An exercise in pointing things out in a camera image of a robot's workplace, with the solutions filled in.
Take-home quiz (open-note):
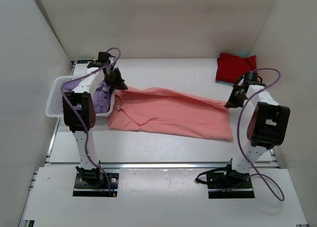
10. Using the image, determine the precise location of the salmon pink t shirt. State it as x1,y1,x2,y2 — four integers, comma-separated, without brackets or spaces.
108,87,233,141

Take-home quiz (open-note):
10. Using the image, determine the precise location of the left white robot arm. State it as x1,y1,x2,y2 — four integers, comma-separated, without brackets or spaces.
60,61,127,186

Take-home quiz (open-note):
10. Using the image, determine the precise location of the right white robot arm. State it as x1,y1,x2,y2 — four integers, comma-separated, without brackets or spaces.
222,70,290,188

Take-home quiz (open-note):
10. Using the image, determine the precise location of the lilac t shirt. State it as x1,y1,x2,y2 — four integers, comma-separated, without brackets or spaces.
64,81,111,114

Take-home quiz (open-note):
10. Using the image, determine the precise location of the folded red t shirt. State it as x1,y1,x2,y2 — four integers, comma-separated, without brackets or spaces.
215,53,257,83

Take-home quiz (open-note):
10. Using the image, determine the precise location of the folded teal t shirt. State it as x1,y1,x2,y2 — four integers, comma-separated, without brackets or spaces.
215,80,234,86

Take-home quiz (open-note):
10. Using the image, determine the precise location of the white plastic laundry basket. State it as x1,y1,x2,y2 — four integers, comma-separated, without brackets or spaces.
45,75,115,118

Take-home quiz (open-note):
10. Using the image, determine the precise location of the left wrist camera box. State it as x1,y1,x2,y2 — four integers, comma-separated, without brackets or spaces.
87,52,112,67

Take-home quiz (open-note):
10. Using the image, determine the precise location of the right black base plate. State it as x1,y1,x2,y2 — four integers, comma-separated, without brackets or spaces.
194,164,255,199

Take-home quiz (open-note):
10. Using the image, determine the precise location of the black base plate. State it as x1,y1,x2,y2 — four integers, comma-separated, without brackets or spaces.
194,164,255,199
72,172,119,197

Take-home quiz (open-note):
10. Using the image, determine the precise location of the aluminium rail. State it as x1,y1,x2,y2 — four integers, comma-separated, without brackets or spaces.
101,162,227,169

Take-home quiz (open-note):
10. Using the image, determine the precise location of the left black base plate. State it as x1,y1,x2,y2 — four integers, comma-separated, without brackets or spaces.
72,172,119,197

